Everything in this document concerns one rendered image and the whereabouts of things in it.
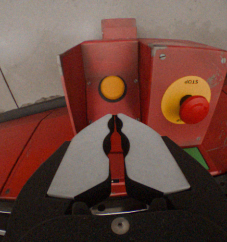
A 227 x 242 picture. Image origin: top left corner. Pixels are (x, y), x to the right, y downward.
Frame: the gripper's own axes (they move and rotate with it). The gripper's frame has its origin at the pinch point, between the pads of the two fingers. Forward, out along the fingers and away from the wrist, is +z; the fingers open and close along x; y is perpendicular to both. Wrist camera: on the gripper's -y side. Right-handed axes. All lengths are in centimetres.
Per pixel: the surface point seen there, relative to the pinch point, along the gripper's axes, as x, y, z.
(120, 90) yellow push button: 1.2, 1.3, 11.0
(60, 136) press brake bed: -23, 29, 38
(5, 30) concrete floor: -67, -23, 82
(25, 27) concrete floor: -52, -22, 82
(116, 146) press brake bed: 0.1, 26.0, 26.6
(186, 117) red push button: 8.4, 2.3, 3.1
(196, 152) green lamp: 12.8, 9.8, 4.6
